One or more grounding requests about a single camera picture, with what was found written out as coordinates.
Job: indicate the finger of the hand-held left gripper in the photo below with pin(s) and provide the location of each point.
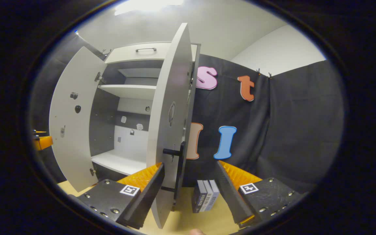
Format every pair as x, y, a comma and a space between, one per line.
44, 143
39, 132

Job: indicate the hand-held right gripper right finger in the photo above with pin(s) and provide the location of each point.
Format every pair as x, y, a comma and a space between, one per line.
232, 199

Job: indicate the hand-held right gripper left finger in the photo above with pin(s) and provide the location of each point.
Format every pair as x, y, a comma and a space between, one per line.
148, 197

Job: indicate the metal door hinge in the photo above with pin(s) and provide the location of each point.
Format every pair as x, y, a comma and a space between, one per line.
92, 171
99, 77

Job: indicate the grey book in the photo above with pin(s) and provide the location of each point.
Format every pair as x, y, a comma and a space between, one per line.
208, 195

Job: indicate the white cabinet shelf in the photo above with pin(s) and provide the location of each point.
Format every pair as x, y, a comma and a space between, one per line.
129, 92

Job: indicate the white cabinet drawer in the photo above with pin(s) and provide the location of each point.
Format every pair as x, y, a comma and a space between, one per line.
126, 54

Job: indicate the dark book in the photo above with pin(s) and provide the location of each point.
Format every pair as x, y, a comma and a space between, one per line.
198, 199

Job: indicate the white cabinet door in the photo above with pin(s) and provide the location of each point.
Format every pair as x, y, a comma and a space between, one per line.
162, 130
73, 137

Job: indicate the grey and white cabinet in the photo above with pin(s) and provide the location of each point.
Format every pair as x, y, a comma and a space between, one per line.
122, 137

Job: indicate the light blue book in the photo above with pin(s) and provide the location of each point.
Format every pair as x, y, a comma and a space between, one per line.
214, 191

